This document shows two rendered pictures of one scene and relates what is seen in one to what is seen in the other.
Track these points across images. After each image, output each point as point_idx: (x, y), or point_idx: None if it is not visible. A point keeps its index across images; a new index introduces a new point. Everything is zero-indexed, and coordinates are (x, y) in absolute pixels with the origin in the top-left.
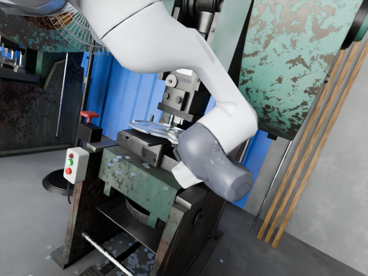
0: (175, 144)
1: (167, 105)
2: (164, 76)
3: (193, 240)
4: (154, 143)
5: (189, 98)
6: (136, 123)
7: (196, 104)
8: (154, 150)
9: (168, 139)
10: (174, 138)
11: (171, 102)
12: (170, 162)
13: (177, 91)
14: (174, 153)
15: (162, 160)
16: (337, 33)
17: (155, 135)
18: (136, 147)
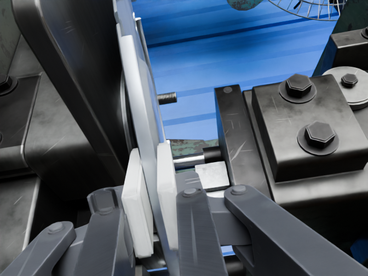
0: (122, 218)
1: (249, 113)
2: (348, 57)
3: None
4: (63, 57)
5: (342, 181)
6: (133, 20)
7: (317, 223)
8: (38, 122)
9: (129, 161)
10: (167, 187)
11: (283, 116)
12: (3, 233)
13: (344, 119)
14: (29, 257)
15: (9, 187)
16: None
17: (122, 55)
18: (35, 62)
